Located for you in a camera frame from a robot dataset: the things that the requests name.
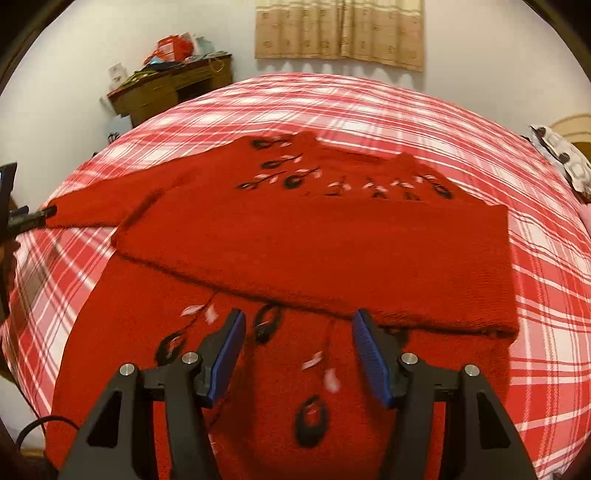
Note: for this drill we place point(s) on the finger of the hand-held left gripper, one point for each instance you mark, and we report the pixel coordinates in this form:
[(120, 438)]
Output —
[(34, 218)]

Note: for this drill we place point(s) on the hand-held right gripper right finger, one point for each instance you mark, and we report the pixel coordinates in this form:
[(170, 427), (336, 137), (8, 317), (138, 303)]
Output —
[(371, 360)]

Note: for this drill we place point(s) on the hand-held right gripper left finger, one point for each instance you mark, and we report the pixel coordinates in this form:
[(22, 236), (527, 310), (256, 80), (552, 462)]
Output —
[(226, 355)]

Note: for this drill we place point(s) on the red knit sweater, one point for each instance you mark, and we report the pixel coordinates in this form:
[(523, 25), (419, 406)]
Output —
[(323, 240)]

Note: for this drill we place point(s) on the wooden desk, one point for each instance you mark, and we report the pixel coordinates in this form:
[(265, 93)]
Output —
[(152, 99)]

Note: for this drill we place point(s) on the red bag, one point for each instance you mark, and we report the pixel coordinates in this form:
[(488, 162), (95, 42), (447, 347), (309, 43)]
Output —
[(173, 48)]

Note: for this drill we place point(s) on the red white plaid blanket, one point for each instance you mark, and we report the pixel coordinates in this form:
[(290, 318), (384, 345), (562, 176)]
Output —
[(323, 106)]

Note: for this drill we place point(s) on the dark patterned pillow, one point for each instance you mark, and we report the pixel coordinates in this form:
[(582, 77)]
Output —
[(561, 157)]

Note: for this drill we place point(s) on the cream round headboard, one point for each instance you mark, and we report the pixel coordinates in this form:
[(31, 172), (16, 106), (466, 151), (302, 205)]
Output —
[(579, 129)]

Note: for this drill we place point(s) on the beige patterned window curtain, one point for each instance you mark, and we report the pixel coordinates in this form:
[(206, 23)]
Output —
[(339, 27)]

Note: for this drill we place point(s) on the white wall socket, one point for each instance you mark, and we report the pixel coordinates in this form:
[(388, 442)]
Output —
[(117, 71)]

